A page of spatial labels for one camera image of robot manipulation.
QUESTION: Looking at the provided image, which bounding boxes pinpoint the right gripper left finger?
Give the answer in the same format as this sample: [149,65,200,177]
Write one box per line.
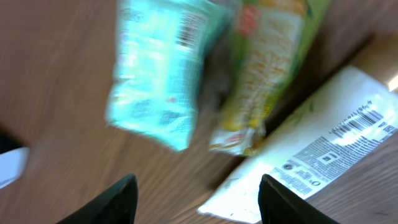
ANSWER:
[57,174,138,224]

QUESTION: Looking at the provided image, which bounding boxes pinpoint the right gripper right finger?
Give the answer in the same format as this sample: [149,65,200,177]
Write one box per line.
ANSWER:
[258,174,338,224]

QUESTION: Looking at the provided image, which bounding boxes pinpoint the white gold-capped cream tube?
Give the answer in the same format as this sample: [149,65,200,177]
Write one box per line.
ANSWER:
[198,66,397,223]

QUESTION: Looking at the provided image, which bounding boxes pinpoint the green snack packet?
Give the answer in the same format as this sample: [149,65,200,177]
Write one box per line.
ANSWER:
[209,0,330,156]

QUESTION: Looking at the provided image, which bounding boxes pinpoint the teal snack packet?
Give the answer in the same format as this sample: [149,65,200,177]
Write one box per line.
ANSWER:
[105,0,228,151]

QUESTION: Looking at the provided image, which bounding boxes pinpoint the white barcode scanner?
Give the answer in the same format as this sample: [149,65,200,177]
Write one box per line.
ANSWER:
[0,147,29,189]

